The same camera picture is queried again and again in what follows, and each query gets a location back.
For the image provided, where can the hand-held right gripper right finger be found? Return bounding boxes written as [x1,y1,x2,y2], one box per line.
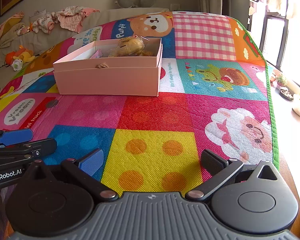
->
[186,149,282,203]

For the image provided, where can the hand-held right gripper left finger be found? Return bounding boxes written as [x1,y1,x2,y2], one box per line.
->
[27,148,118,202]

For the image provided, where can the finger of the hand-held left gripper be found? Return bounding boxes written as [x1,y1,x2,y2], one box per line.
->
[0,128,33,147]
[0,138,57,165]

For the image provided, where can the pink cardboard box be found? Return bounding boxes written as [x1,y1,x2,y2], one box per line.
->
[52,37,163,97]

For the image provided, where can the bun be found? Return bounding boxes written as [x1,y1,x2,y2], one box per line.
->
[107,48,155,58]
[116,36,146,55]

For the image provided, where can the white green toy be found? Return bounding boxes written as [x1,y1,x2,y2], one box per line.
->
[11,58,24,72]

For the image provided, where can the colourful cartoon play mat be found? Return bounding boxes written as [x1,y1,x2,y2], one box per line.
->
[0,11,280,198]

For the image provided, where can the orange yellow plush toy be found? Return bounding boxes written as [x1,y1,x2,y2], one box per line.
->
[5,45,35,64]

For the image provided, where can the dark plant dish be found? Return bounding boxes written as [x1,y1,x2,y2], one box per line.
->
[279,87,294,102]

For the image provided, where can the beige sofa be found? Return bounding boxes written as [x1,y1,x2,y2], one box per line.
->
[0,8,170,80]

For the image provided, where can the small potted plant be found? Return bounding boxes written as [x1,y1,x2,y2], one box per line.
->
[275,72,288,88]

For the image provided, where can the white pink baby clothes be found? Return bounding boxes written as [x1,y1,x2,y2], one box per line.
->
[30,12,56,33]

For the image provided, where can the pink floral cloth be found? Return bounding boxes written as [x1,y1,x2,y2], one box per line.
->
[54,6,100,33]

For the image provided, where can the black window frame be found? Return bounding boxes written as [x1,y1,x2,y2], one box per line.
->
[261,12,290,68]

